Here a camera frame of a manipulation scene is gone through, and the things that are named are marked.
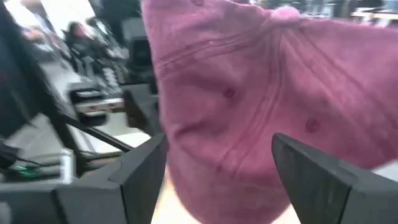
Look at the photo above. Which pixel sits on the person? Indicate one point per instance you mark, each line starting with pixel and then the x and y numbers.
pixel 77 34

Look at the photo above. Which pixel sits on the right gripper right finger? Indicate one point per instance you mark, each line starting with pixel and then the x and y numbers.
pixel 335 199

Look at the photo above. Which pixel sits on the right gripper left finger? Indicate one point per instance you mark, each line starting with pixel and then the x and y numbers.
pixel 77 205

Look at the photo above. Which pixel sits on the black aluminium table frame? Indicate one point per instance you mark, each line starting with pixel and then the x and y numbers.
pixel 99 133

